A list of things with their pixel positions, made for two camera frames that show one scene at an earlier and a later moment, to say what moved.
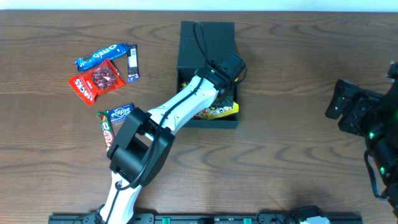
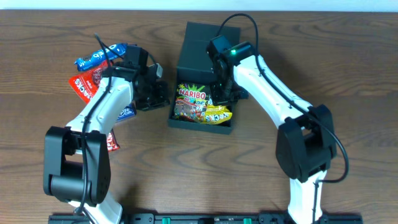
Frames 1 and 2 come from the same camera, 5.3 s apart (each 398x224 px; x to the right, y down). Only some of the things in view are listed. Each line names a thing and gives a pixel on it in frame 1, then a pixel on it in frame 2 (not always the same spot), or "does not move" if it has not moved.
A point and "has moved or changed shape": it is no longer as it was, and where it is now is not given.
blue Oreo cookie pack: (89, 61) does not move
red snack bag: (99, 79) does not move
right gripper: (354, 112) -> (222, 97)
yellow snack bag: (212, 112) has moved or changed shape
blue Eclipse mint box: (119, 115) does not move
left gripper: (233, 89) -> (163, 98)
